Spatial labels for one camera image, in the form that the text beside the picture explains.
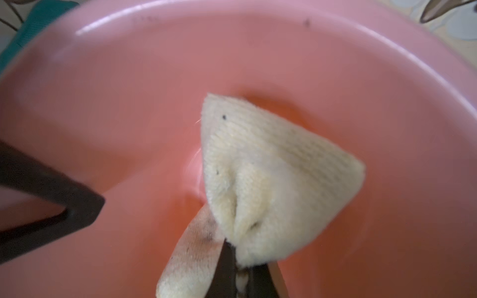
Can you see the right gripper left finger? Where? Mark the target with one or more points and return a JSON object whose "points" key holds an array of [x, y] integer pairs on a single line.
{"points": [[224, 280]]}

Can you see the green tool case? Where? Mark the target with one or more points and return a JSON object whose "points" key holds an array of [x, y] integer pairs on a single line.
{"points": [[43, 14]]}

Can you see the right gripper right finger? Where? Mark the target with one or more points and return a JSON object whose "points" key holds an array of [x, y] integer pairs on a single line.
{"points": [[260, 283]]}

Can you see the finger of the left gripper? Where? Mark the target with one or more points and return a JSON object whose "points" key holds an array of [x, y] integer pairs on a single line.
{"points": [[23, 173]]}

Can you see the beige cleaning cloth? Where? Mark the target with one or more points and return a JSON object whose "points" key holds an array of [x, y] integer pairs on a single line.
{"points": [[271, 187]]}

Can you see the pink plastic bucket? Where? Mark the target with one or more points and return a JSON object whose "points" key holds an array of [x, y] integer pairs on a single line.
{"points": [[111, 95]]}

